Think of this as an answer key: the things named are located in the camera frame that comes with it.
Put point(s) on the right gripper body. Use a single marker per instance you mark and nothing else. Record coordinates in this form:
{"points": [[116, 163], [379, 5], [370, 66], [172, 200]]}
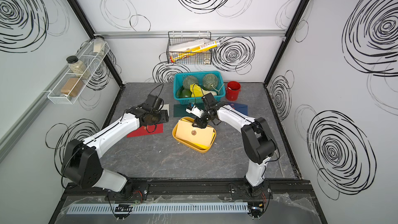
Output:
{"points": [[203, 120]]}

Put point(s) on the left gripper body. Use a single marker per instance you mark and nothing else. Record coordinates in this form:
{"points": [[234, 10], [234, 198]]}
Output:
{"points": [[156, 118]]}

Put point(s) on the dark green envelope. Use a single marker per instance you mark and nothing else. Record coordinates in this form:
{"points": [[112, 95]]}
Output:
{"points": [[180, 111]]}

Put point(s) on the beige envelope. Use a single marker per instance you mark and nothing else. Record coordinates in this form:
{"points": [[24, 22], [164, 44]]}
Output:
{"points": [[185, 131]]}

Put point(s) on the navy blue envelope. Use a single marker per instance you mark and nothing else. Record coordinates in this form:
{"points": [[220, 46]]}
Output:
{"points": [[242, 108]]}

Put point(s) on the yellow storage box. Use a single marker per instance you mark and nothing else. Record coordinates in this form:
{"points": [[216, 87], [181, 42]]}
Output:
{"points": [[188, 144]]}

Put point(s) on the yellow envelope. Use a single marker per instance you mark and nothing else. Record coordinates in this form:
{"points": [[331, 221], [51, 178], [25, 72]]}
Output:
{"points": [[205, 143]]}

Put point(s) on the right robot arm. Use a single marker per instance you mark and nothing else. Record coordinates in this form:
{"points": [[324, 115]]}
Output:
{"points": [[259, 144]]}

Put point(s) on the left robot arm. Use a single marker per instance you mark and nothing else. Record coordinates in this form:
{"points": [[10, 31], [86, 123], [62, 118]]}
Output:
{"points": [[81, 163]]}

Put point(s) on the yellow foil roll box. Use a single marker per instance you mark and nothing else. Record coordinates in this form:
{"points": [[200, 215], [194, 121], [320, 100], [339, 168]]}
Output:
{"points": [[175, 56]]}

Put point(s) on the white wrap box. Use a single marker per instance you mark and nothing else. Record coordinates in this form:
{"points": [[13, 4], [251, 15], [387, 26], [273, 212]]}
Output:
{"points": [[185, 46]]}

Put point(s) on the white envelope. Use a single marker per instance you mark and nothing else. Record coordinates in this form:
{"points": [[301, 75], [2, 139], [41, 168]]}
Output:
{"points": [[166, 107]]}

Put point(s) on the red envelope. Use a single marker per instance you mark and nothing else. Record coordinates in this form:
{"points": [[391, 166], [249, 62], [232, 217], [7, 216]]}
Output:
{"points": [[147, 130]]}

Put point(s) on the yellow white cabbage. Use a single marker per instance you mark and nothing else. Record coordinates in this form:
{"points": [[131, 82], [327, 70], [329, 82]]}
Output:
{"points": [[198, 91]]}

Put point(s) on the right green melon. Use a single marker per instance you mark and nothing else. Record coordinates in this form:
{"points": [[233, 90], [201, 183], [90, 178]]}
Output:
{"points": [[210, 82]]}

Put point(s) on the green melon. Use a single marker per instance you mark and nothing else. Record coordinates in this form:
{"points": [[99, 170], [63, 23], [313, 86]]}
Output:
{"points": [[210, 82], [188, 81]]}

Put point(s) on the green pepper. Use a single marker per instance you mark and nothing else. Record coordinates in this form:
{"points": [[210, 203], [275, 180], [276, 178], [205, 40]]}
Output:
{"points": [[185, 93]]}

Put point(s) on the red cup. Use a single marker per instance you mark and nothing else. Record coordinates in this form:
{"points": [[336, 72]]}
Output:
{"points": [[232, 90]]}

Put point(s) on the left green melon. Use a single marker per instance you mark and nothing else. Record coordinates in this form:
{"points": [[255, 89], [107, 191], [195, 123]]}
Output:
{"points": [[188, 81]]}

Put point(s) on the black lid spice jar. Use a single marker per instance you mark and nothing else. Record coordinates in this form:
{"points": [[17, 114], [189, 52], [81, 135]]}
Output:
{"points": [[76, 65]]}

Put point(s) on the clear lid jar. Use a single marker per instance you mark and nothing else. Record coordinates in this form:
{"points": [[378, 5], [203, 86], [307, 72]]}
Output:
{"points": [[99, 45]]}

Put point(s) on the black wire wall basket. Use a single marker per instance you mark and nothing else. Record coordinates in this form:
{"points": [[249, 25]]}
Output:
{"points": [[177, 37]]}

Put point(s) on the white wire wall shelf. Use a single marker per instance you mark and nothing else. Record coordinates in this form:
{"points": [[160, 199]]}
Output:
{"points": [[96, 77]]}

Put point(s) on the white slotted cable duct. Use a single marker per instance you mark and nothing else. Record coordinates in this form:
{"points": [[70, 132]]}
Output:
{"points": [[158, 208]]}

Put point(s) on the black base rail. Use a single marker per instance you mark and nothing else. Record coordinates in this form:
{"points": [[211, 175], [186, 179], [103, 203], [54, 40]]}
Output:
{"points": [[236, 189]]}

